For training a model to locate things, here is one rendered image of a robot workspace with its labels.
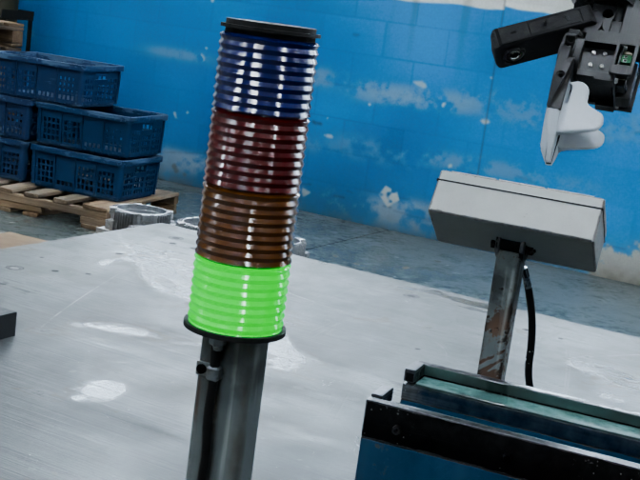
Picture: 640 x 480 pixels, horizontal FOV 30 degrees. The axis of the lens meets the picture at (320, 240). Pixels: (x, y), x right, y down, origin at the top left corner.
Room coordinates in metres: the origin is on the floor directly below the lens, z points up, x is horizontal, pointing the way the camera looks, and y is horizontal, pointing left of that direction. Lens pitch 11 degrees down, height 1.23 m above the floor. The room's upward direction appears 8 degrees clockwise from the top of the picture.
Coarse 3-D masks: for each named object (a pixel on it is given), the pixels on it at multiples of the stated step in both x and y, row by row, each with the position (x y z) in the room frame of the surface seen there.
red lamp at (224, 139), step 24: (216, 120) 0.70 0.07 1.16; (240, 120) 0.69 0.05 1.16; (264, 120) 0.69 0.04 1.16; (288, 120) 0.69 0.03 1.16; (216, 144) 0.70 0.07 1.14; (240, 144) 0.69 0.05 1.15; (264, 144) 0.69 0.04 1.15; (288, 144) 0.70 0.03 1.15; (216, 168) 0.70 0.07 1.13; (240, 168) 0.69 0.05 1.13; (264, 168) 0.69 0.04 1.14; (288, 168) 0.70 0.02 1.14; (264, 192) 0.69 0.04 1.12; (288, 192) 0.70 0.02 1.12
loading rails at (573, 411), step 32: (416, 384) 1.02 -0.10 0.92; (448, 384) 1.03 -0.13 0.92; (480, 384) 1.03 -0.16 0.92; (512, 384) 1.02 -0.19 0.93; (384, 416) 0.92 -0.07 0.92; (416, 416) 0.91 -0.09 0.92; (448, 416) 0.91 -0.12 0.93; (480, 416) 0.99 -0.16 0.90; (512, 416) 0.98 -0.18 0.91; (544, 416) 0.97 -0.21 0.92; (576, 416) 0.98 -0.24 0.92; (608, 416) 0.99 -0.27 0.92; (384, 448) 0.92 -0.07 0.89; (416, 448) 0.91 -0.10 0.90; (448, 448) 0.90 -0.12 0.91; (480, 448) 0.89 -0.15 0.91; (512, 448) 0.88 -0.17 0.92; (544, 448) 0.87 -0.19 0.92; (576, 448) 0.90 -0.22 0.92; (608, 448) 0.95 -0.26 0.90
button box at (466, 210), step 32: (448, 192) 1.21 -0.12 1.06; (480, 192) 1.20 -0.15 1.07; (512, 192) 1.19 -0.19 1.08; (544, 192) 1.19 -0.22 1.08; (448, 224) 1.21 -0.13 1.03; (480, 224) 1.19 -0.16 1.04; (512, 224) 1.17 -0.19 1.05; (544, 224) 1.16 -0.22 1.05; (576, 224) 1.16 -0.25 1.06; (544, 256) 1.20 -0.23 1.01; (576, 256) 1.18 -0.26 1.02
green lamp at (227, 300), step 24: (216, 264) 0.69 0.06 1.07; (192, 288) 0.71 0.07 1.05; (216, 288) 0.69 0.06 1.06; (240, 288) 0.69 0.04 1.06; (264, 288) 0.69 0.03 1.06; (192, 312) 0.70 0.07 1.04; (216, 312) 0.69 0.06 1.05; (240, 312) 0.69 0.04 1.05; (264, 312) 0.69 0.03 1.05; (240, 336) 0.69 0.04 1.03; (264, 336) 0.70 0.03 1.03
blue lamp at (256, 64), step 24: (240, 48) 0.69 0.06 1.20; (264, 48) 0.69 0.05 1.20; (288, 48) 0.69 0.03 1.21; (312, 48) 0.70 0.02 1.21; (240, 72) 0.69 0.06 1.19; (264, 72) 0.69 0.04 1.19; (288, 72) 0.69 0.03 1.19; (312, 72) 0.71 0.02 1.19; (216, 96) 0.70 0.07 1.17; (240, 96) 0.69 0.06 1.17; (264, 96) 0.69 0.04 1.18; (288, 96) 0.69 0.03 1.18
